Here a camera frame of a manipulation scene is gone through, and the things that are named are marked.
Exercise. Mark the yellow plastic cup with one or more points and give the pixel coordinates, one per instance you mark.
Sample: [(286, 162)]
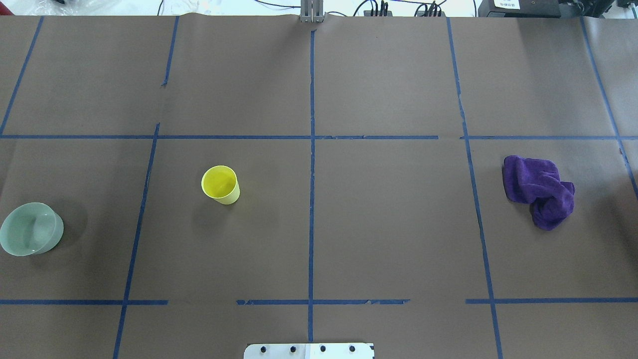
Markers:
[(221, 184)]

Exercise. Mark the white pedestal mount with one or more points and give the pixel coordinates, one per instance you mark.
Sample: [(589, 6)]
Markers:
[(310, 351)]

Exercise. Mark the purple cloth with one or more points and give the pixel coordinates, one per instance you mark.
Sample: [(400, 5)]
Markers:
[(537, 182)]

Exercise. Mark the aluminium frame post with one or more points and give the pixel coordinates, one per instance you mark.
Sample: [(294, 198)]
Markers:
[(312, 11)]

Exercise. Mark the black power strip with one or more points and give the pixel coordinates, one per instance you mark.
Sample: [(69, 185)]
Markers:
[(381, 12)]

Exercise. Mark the black box device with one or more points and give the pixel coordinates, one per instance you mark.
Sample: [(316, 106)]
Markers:
[(543, 8)]

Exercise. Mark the pale green plastic bowl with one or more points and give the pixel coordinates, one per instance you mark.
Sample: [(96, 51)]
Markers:
[(31, 229)]

